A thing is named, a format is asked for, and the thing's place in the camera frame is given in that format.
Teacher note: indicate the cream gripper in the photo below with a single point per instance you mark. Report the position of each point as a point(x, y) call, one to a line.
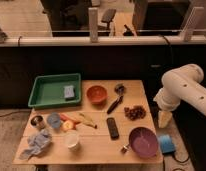
point(164, 118)

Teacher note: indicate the dark grape bunch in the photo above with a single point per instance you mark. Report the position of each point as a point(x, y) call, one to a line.
point(137, 112)

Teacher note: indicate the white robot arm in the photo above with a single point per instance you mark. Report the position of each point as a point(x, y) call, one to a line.
point(180, 84)

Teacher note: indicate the purple bowl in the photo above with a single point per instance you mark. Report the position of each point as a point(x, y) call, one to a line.
point(143, 142)

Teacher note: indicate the red bowl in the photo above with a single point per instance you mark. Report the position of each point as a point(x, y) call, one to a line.
point(96, 94)

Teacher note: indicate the black remote control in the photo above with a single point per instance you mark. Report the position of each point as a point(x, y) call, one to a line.
point(112, 127)

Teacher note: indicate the white cup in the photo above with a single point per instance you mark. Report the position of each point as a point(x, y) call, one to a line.
point(71, 140)

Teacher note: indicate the yellow apple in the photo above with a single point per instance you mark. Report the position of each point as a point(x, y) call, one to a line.
point(68, 125)

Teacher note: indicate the blue sponge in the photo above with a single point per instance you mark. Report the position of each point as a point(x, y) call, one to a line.
point(69, 92)

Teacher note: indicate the orange carrot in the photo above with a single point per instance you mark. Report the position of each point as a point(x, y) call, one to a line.
point(65, 118)

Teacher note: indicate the blue plastic cup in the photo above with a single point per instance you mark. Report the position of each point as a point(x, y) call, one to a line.
point(54, 120)

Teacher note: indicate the black office chair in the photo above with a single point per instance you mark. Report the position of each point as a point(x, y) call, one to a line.
point(107, 18)

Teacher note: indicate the green plastic tray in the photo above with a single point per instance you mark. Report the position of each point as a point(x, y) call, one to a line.
point(49, 91)

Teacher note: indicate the small metal cup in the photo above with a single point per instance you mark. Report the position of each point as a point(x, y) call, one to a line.
point(38, 122)

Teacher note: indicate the crumpled blue cloth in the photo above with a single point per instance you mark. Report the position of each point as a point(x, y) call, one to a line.
point(37, 143)

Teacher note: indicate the black handled kitchen tool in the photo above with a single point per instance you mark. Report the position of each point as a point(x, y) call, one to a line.
point(119, 90)

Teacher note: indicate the white horizontal rail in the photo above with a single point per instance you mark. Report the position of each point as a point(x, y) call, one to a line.
point(102, 41)

